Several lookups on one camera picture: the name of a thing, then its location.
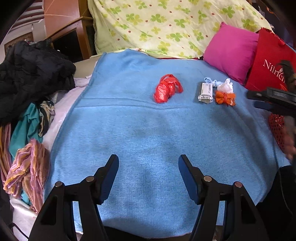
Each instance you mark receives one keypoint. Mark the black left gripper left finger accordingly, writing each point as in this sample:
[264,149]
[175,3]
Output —
[55,221]

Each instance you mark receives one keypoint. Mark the white plastic bag knot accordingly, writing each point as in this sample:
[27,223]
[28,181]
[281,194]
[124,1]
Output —
[226,87]

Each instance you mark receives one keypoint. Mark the orange plastic bag knot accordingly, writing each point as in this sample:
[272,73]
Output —
[225,98]

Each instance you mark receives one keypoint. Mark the light blue plastic bag knot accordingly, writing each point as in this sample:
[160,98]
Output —
[215,83]

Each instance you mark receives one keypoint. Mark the white small carton box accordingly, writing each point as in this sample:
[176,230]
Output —
[206,93]

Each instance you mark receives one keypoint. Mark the red plastic bag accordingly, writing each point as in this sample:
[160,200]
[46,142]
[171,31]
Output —
[166,88]

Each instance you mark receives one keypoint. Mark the red plastic mesh basket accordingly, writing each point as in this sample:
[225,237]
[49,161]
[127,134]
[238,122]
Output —
[277,123]

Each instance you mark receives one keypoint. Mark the pale pink bed sheet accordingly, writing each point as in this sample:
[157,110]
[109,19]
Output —
[23,216]

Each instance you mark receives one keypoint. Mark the red Nilrich tote bag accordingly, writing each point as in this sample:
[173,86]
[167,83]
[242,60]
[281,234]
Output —
[266,70]

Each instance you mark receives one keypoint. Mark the striped pink orange garment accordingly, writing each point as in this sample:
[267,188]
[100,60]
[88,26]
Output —
[28,172]

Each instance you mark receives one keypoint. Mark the pink pillow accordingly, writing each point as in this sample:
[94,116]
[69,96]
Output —
[232,51]

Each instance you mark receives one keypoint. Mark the teal garment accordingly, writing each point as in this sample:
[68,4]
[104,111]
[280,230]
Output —
[26,129]

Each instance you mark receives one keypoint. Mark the patterned yellow black garment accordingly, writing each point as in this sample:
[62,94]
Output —
[46,114]

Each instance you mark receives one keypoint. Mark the blue blanket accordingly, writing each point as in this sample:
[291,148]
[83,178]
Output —
[117,114]

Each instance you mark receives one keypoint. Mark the black clothing pile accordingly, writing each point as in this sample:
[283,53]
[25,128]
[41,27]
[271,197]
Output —
[29,74]

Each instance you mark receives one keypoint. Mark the brown wooden headboard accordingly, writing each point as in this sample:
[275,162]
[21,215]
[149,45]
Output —
[69,26]

